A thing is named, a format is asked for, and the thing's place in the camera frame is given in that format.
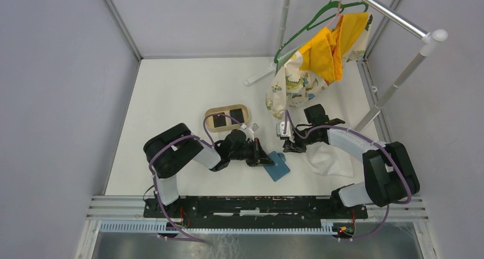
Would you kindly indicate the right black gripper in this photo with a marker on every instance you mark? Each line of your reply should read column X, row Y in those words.
column 294, row 146

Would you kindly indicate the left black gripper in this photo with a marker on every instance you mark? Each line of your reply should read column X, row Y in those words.
column 259, row 157

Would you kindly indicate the beige oval tray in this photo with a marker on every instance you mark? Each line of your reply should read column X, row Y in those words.
column 231, row 122

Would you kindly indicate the blue card holder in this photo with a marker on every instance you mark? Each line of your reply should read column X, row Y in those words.
column 279, row 168

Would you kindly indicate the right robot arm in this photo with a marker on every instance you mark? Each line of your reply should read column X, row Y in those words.
column 389, row 175

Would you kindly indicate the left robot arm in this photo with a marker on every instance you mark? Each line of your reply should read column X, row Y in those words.
column 170, row 151

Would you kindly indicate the white cloth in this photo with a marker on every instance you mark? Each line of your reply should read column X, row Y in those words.
column 327, row 160

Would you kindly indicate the dinosaur print yellow garment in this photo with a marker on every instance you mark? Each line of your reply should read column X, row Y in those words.
column 318, row 63

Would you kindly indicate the green clothes hanger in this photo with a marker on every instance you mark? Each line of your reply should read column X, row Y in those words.
column 315, row 22

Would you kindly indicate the metal clothes rack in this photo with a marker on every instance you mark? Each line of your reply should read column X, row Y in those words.
column 430, row 41

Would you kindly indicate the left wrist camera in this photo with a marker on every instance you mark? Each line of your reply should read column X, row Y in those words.
column 249, row 130

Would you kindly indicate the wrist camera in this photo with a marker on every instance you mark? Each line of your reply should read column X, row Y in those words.
column 249, row 130
column 284, row 130

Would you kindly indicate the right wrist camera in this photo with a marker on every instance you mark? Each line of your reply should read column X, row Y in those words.
column 284, row 130

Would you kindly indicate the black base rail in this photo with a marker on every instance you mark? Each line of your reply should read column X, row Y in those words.
column 252, row 212

